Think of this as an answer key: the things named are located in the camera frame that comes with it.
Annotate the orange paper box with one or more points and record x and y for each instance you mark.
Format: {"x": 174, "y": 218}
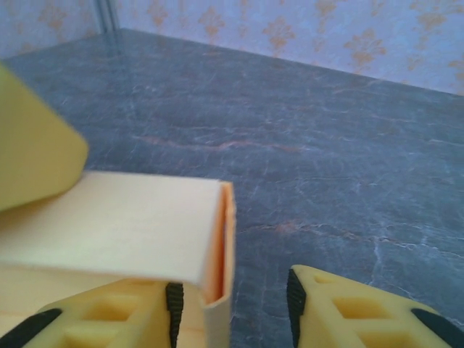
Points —
{"x": 127, "y": 224}

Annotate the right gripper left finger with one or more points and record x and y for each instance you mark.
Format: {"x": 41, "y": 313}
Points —
{"x": 119, "y": 319}

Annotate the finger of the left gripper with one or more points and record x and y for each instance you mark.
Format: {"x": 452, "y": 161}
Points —
{"x": 32, "y": 145}

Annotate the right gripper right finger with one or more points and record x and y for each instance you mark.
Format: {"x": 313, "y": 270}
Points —
{"x": 355, "y": 315}

